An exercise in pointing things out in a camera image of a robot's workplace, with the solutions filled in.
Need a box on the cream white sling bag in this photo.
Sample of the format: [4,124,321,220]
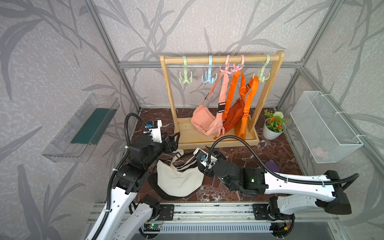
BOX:
[157,149,205,198]

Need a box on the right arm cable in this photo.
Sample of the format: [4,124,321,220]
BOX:
[206,134,360,191]

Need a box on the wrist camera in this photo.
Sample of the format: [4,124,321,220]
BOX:
[143,120,163,143]
[193,148,213,174]

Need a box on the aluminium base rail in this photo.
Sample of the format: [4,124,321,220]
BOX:
[86,201,341,240]

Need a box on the green hook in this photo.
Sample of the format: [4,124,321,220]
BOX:
[257,55,271,83]
[179,56,193,85]

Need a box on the light orange sling bag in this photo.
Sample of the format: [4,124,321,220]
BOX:
[235,76,259,140]

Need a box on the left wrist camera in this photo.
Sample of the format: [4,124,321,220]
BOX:
[143,120,163,143]

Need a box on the black sling bag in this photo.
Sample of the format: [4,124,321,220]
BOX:
[148,173,182,201]

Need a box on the pink sling bag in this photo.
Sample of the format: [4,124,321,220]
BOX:
[191,73,229,137]

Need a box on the purple pink brush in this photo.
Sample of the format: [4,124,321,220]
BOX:
[265,160,280,173]

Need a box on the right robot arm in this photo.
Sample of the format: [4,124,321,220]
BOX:
[193,148,352,221]

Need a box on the left green hook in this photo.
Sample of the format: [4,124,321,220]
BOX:
[179,56,193,85]

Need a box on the potted flower plant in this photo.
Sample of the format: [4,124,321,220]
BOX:
[263,110,286,140]

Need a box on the white wire basket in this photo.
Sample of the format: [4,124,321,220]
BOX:
[290,91,364,164]

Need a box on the right green hook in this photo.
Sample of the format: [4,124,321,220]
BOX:
[257,55,271,83]

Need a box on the left pink hook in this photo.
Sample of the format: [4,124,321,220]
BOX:
[219,55,232,75]

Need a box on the right pink hook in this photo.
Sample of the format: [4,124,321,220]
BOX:
[231,55,245,73]

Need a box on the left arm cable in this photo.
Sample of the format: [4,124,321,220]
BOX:
[89,112,148,240]

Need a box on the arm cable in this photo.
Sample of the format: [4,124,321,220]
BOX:
[89,112,148,240]
[206,134,360,191]

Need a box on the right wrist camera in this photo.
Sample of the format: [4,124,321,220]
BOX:
[193,148,213,174]

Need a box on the blue hook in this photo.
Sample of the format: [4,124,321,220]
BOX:
[202,55,218,85]

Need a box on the clear plastic wall shelf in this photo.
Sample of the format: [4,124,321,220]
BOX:
[42,94,120,163]

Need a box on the pink hook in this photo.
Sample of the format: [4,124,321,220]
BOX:
[219,55,232,75]
[231,55,245,73]

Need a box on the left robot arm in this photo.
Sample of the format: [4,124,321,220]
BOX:
[87,133,180,240]

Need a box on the wooden hanging rack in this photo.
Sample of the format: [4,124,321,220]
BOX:
[160,51,285,150]

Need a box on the dark orange sling bag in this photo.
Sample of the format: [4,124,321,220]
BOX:
[214,71,248,140]

